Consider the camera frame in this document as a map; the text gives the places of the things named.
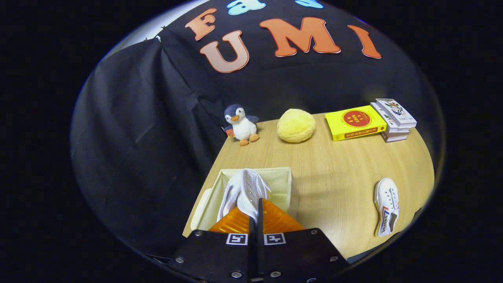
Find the white canvas shoe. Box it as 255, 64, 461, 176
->
216, 169, 272, 224
373, 178, 400, 237

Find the white paperback book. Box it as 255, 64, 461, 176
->
370, 102, 411, 133

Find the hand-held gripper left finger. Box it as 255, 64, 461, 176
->
167, 204, 258, 283

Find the penguin plush toy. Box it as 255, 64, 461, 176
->
221, 104, 260, 147

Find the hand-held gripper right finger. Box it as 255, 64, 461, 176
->
257, 198, 350, 283

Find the yellow round plush toy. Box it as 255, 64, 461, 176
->
276, 108, 316, 143

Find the beige fabric storage box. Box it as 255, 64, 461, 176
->
183, 167, 293, 237

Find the yellow book with red circle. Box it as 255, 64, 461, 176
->
325, 105, 387, 142

